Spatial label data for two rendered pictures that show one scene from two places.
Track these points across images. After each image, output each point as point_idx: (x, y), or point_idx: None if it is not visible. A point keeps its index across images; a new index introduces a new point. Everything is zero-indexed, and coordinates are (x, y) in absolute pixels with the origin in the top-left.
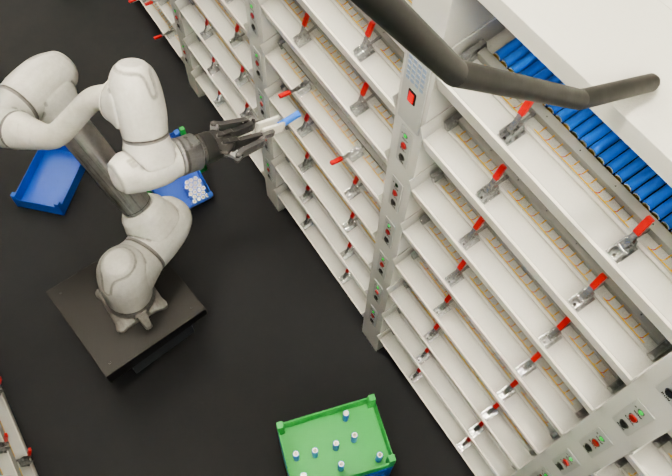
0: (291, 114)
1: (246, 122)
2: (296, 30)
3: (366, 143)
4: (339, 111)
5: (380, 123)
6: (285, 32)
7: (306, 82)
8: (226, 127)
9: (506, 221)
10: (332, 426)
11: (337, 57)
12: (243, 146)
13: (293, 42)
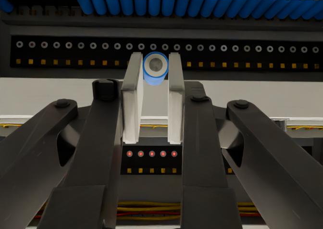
0: (158, 82)
1: (223, 146)
2: (299, 119)
3: None
4: None
5: (17, 118)
6: (322, 118)
7: None
8: (295, 224)
9: None
10: None
11: None
12: (69, 165)
13: (290, 118)
